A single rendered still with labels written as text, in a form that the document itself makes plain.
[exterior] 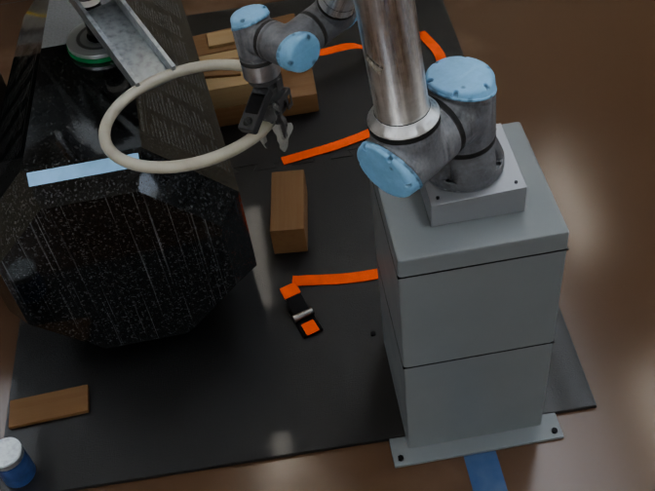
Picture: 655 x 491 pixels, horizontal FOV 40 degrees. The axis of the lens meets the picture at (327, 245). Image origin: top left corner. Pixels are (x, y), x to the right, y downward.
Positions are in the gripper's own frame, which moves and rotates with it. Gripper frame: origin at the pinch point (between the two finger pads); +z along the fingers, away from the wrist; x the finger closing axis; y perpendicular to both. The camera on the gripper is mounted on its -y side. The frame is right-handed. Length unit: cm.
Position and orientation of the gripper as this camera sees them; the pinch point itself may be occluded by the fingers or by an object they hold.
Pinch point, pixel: (273, 147)
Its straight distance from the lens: 228.4
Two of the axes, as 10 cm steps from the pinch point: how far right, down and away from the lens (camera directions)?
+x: -8.8, -2.2, 4.1
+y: 4.4, -6.6, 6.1
